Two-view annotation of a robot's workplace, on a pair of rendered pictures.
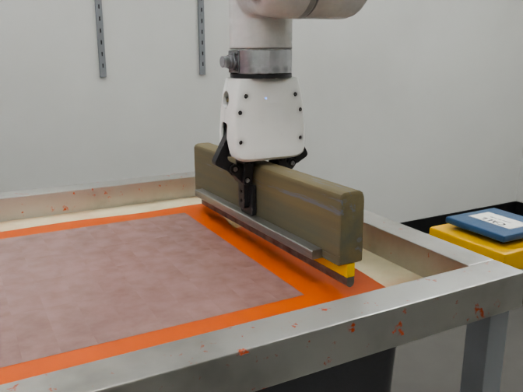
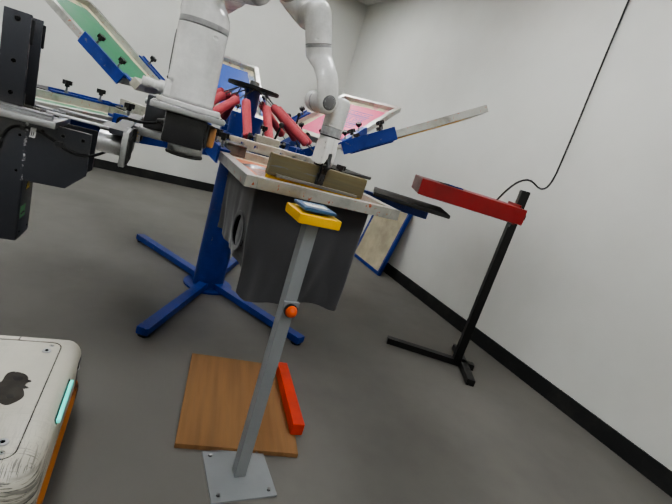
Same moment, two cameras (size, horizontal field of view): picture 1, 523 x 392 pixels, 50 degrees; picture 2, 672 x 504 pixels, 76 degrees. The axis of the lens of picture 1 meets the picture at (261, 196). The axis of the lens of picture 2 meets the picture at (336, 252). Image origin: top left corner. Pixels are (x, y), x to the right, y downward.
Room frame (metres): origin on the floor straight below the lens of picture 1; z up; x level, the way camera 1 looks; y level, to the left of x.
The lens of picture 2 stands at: (0.84, -1.56, 1.16)
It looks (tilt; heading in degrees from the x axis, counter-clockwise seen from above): 14 degrees down; 90
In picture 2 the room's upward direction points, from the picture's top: 17 degrees clockwise
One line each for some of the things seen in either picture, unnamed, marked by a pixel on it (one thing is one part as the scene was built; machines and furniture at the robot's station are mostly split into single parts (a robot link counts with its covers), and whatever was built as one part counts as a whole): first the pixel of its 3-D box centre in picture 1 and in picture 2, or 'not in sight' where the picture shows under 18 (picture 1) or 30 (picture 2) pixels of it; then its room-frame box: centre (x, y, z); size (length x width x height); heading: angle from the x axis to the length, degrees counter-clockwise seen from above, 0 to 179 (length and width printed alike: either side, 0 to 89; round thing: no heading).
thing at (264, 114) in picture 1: (261, 112); (326, 149); (0.70, 0.00, 1.12); 0.10 x 0.08 x 0.11; 119
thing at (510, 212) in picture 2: not in sight; (464, 197); (1.50, 1.12, 1.06); 0.61 x 0.46 x 0.12; 179
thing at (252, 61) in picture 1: (255, 61); (330, 131); (0.70, 0.01, 1.19); 0.09 x 0.07 x 0.03; 119
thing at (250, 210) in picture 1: (240, 188); not in sight; (0.69, 0.03, 1.03); 0.03 x 0.03 x 0.07; 29
